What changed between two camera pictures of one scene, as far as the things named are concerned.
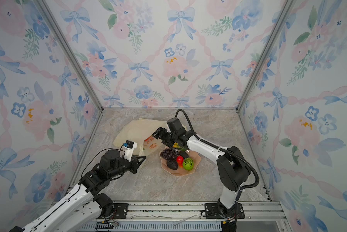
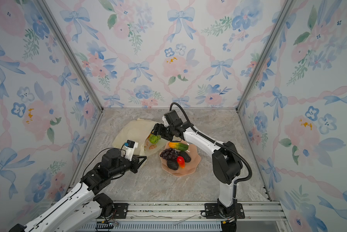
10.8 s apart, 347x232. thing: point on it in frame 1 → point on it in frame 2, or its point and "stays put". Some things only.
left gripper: (136, 163) stays put
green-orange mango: (175, 145) stays put
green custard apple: (188, 164) → (154, 139)
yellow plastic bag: (140, 130) stays put
